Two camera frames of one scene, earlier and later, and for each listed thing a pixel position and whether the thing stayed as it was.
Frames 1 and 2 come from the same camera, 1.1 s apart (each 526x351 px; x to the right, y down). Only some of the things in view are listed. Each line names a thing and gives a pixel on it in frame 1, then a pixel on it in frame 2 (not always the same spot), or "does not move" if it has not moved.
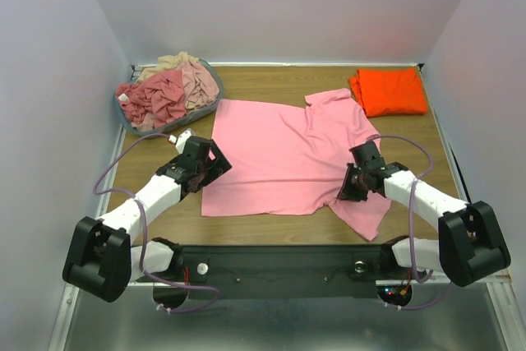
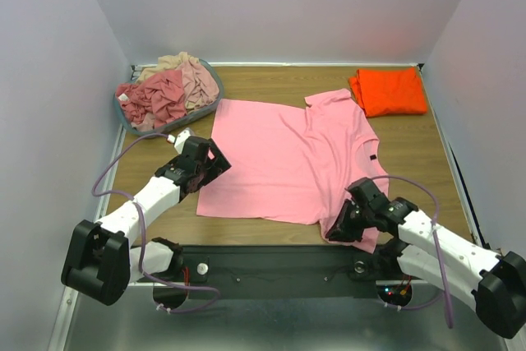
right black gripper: [348, 182] → [347, 221]
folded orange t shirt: [389, 90] does not move
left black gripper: [219, 167] does not move
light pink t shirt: [292, 159] does not move
